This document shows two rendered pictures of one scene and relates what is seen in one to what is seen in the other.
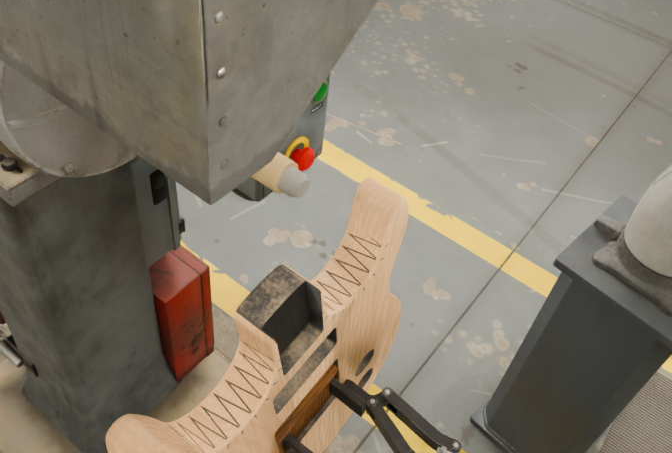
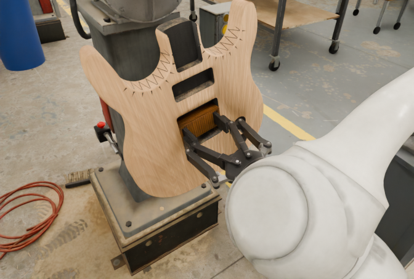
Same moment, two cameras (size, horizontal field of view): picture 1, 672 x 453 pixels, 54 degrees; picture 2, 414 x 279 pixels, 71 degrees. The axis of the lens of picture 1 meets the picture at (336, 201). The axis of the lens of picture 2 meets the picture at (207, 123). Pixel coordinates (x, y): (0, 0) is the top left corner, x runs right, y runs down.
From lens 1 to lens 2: 0.38 m
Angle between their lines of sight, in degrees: 20
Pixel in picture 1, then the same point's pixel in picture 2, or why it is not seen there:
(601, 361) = (400, 205)
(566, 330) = not seen: hidden behind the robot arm
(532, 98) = not seen: hidden behind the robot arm
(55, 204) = (129, 58)
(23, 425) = (115, 183)
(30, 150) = not seen: outside the picture
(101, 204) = (150, 68)
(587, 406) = (392, 236)
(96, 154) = (134, 7)
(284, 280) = (181, 19)
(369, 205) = (235, 7)
